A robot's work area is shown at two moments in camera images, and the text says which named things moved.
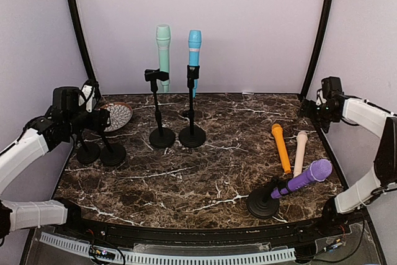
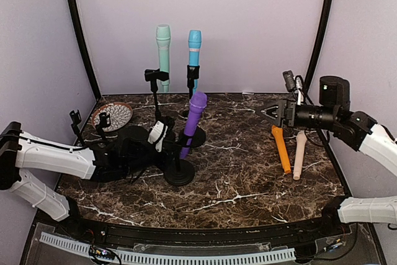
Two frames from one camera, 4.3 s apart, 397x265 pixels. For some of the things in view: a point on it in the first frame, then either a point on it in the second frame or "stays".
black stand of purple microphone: x=260 y=203 -> x=181 y=172
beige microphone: x=301 y=139 stays
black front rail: x=294 y=232 stays
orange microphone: x=277 y=130 stays
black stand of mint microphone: x=160 y=138 stays
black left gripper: x=100 y=120 -> x=168 y=155
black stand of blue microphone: x=191 y=136 stays
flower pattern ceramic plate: x=121 y=114 stays
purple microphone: x=320 y=170 -> x=198 y=102
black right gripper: x=309 y=112 -> x=290 y=110
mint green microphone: x=163 y=35 stays
